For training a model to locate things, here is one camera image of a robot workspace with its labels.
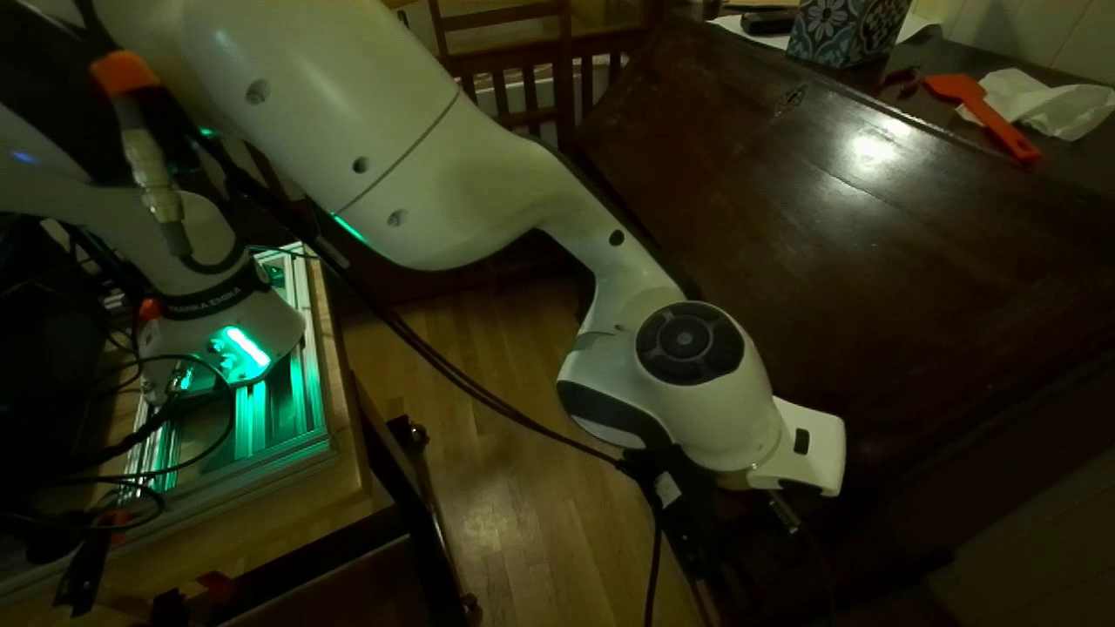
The dark wooden secretary desk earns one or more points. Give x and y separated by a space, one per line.
882 301

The white paper sheet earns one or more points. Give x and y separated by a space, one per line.
750 39

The wooden chair back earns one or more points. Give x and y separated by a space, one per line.
507 20

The orange capped grey connector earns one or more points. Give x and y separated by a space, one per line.
140 118

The red plastic scraper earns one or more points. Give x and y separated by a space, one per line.
980 118

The red and black clamp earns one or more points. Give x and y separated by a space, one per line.
196 600

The dark wooden crib railing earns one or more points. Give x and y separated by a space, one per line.
543 55

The black tripod stand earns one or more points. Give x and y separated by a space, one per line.
412 512

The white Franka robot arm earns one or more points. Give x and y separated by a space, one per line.
348 118

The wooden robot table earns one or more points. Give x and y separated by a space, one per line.
290 512

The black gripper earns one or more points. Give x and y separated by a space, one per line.
788 524

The black equipment box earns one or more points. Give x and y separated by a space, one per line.
45 371

